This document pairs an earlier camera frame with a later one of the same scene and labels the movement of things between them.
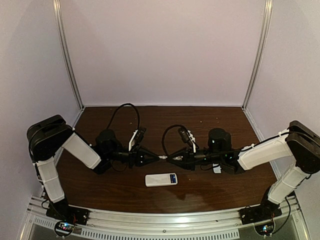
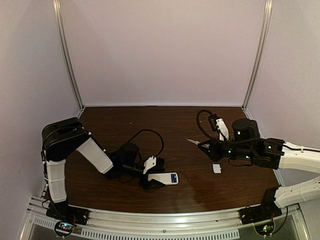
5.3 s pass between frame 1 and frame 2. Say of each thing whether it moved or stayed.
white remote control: stayed
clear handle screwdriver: moved
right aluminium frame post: stayed
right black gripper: moved
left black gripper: moved
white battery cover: stayed
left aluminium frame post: stayed
